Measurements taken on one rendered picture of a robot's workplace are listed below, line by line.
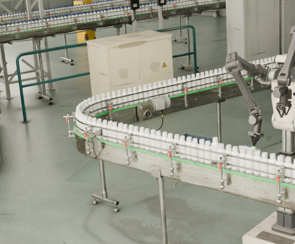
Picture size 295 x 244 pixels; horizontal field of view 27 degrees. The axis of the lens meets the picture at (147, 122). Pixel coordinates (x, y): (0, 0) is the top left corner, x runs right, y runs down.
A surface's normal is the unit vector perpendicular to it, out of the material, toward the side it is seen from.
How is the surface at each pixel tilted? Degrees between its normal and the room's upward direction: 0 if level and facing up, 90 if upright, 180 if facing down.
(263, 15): 90
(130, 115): 90
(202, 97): 92
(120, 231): 0
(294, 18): 90
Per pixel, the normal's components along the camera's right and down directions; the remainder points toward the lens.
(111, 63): 0.53, 0.22
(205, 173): -0.64, 0.27
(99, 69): -0.84, 0.23
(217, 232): -0.07, -0.95
